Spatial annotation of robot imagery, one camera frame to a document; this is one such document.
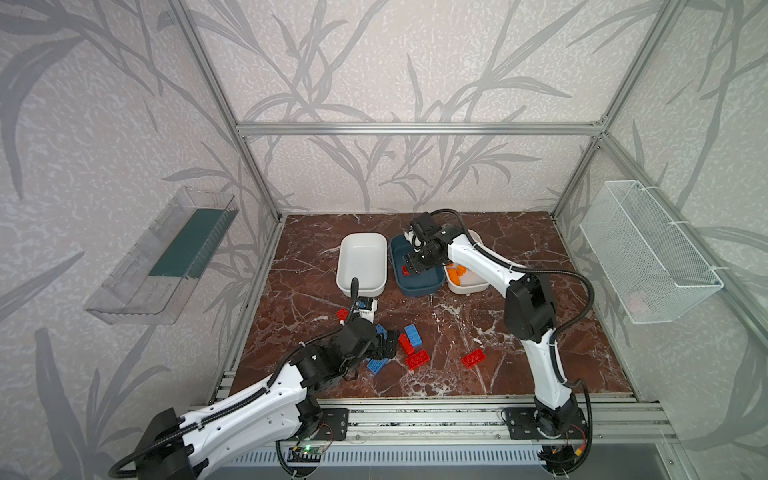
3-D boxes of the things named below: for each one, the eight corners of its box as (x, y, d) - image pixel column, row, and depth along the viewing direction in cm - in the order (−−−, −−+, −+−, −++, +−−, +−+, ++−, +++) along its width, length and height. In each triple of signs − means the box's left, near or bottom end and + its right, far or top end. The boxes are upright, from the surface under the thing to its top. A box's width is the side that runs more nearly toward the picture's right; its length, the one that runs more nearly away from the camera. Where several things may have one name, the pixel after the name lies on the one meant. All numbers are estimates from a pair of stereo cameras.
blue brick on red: (411, 348, 88) (412, 346, 87) (403, 328, 92) (403, 325, 91) (423, 344, 89) (424, 341, 87) (415, 324, 93) (415, 321, 91)
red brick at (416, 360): (410, 371, 84) (410, 369, 83) (405, 360, 86) (405, 358, 84) (430, 361, 86) (430, 358, 84) (424, 350, 88) (425, 348, 86)
